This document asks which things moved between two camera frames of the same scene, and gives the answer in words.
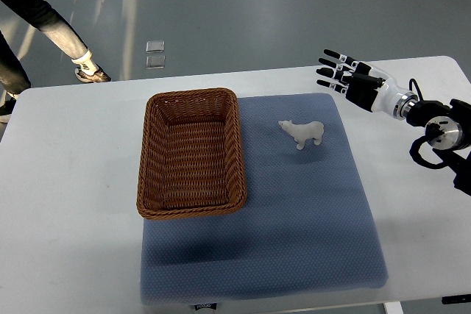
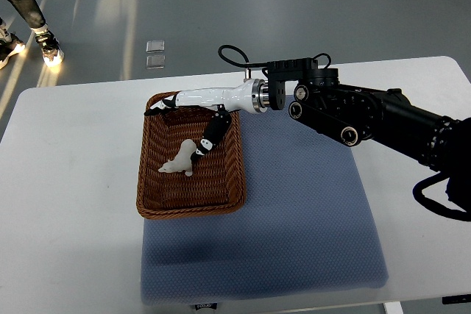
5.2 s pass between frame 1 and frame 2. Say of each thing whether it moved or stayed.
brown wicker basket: stayed
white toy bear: moved
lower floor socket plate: stayed
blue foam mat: stayed
